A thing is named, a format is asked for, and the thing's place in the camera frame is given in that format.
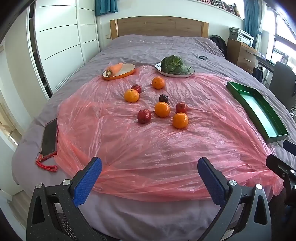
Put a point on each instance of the grey printer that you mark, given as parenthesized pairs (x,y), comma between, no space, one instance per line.
(240,34)

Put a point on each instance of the row of books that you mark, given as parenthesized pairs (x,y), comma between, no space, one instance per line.
(222,4)

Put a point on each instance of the orange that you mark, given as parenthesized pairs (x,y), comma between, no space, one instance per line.
(180,120)
(162,109)
(158,83)
(131,95)

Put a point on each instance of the carrot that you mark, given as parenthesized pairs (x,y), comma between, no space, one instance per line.
(114,68)

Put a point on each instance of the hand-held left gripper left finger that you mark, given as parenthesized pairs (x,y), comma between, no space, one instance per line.
(87,180)

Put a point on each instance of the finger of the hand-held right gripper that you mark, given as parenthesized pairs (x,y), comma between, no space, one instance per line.
(291,146)
(279,166)

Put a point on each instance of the dark red apple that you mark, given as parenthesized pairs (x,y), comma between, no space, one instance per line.
(164,98)

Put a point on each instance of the teal curtain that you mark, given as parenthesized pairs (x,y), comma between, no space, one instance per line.
(251,20)
(106,7)

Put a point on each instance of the black backpack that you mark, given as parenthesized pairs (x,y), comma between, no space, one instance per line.
(219,44)

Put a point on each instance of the dark paper bag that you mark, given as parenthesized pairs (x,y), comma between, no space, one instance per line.
(257,72)

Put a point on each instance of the white wardrobe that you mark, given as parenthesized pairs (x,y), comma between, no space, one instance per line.
(62,34)

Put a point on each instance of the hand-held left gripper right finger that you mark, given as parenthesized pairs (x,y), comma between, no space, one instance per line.
(211,183)

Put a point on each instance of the green tray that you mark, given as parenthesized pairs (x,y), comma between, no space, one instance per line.
(259,111)

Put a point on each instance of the grey chair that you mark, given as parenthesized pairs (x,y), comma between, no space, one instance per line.
(283,81)

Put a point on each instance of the green bok choy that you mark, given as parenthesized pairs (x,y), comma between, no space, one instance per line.
(173,64)

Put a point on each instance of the wooden nightstand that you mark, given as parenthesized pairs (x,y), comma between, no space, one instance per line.
(242,55)

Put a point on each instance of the orange oval dish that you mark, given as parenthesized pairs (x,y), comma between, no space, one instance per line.
(126,69)

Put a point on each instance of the white plate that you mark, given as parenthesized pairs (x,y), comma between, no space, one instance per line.
(158,67)

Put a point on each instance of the smartphone with red case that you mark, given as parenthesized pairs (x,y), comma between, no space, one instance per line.
(49,136)

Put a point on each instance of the pink plastic sheet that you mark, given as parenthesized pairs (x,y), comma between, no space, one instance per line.
(150,150)

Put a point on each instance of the wooden bed headboard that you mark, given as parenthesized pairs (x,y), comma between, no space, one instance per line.
(161,25)

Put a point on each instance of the window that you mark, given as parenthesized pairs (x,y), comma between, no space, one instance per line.
(284,34)

